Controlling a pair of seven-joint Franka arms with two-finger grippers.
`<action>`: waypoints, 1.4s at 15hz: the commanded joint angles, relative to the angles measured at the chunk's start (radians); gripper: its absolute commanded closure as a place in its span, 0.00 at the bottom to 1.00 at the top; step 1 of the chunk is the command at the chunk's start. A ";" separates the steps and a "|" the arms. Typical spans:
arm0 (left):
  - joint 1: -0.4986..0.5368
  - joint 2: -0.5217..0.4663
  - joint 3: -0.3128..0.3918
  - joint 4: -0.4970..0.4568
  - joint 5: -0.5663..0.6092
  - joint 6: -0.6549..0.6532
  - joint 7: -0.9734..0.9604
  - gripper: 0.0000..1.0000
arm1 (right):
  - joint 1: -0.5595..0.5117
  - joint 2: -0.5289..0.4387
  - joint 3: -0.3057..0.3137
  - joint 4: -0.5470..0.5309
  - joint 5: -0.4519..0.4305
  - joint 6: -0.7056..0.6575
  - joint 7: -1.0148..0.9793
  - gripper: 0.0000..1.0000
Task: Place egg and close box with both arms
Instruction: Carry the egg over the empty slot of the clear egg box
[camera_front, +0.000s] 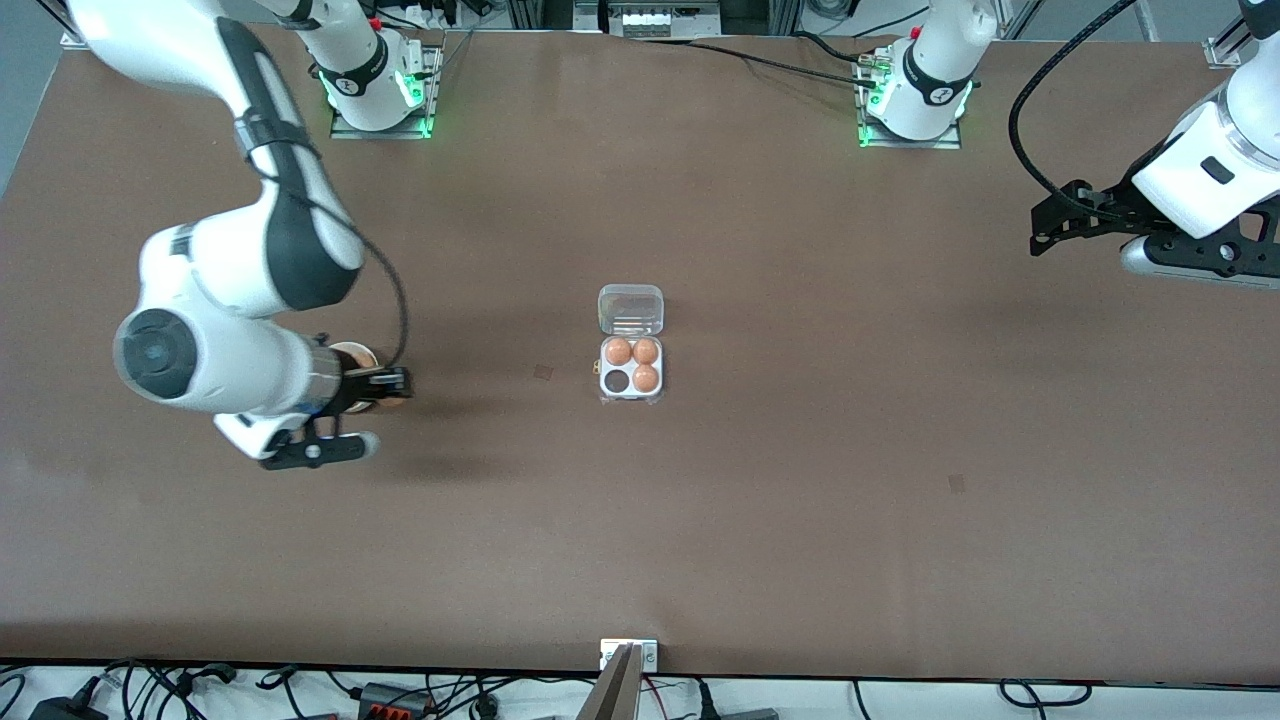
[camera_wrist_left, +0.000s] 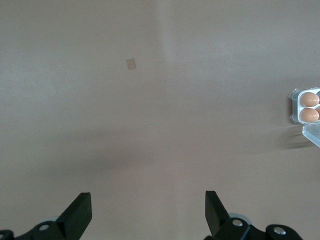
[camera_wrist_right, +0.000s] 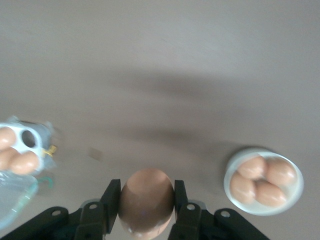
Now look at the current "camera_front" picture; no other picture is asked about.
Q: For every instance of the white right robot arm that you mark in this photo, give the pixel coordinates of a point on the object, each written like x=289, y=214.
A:
x=230, y=270

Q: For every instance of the aluminium frame profile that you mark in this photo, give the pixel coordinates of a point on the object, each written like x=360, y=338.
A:
x=785, y=15
x=540, y=12

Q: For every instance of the grey power adapter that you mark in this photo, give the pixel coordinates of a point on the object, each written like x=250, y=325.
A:
x=748, y=714

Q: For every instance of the black box orange connectors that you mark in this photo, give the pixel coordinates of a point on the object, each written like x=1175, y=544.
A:
x=395, y=700

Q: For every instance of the grey metal pole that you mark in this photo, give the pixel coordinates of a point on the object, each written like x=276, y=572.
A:
x=612, y=695

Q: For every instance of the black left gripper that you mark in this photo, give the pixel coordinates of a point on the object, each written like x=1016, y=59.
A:
x=1108, y=205

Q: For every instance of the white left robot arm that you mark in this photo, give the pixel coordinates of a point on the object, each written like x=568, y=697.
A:
x=935, y=60

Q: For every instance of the metal table edge bracket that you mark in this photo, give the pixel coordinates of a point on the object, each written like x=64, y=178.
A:
x=648, y=655

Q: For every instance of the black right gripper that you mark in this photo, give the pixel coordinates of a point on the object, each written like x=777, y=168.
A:
x=351, y=390

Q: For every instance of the white electrical terminal block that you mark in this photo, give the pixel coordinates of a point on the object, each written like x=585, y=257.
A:
x=650, y=20

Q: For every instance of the black power adapter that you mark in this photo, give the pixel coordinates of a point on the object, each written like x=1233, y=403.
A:
x=60, y=710

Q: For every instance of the clear plastic egg box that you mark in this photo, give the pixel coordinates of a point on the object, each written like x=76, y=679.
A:
x=630, y=310

